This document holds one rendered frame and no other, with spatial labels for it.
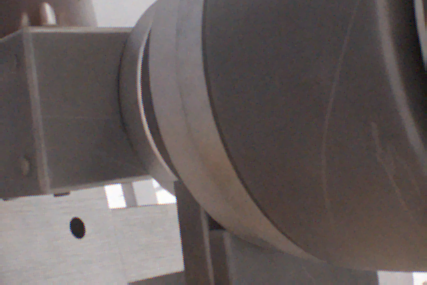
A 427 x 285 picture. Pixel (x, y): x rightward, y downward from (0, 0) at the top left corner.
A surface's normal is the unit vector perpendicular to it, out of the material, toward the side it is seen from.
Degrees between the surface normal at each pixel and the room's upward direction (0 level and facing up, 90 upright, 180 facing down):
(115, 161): 102
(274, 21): 82
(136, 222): 90
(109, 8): 180
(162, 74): 86
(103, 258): 90
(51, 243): 90
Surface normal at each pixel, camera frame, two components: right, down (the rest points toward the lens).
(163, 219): 0.81, -0.32
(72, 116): 0.62, -0.11
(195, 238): -0.77, 0.07
